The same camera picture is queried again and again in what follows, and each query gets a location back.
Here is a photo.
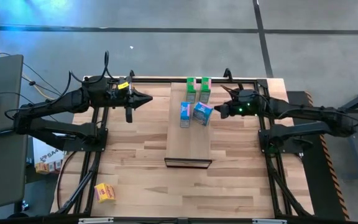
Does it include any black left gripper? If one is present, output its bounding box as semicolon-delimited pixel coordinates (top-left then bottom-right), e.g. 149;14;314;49
107;77;154;124

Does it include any blue cereal box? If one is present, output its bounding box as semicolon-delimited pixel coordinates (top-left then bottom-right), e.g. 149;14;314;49
192;101;214;127
180;101;191;129

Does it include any silver metal bracket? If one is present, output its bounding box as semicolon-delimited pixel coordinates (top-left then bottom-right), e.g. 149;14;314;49
78;217;114;224
252;218;288;224

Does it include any green cereal box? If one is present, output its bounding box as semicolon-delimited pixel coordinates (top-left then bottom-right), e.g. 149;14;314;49
199;77;213;104
185;77;198;104

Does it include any black cable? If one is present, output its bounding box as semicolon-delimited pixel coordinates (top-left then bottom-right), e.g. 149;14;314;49
56;151;77;212
0;52;62;94
0;91;58;122

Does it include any wooden box tray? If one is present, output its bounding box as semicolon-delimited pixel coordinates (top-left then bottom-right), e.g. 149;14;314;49
163;82;213;169

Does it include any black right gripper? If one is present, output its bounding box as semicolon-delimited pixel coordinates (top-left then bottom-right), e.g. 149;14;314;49
213;88;262;120

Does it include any white printed cardboard box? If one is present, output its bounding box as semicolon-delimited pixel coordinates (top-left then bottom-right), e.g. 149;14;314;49
32;138;65;174

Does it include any grey desk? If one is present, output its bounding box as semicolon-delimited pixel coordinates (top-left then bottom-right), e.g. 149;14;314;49
0;54;24;136

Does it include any yellow cereal box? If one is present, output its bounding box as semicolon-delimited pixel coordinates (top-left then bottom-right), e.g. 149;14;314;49
94;182;116;203

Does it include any yellow cable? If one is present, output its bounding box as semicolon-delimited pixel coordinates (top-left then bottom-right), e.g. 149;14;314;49
0;37;57;101

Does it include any black hazard-striped floor mat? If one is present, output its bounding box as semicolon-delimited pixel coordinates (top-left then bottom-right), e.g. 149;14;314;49
286;90;351;222

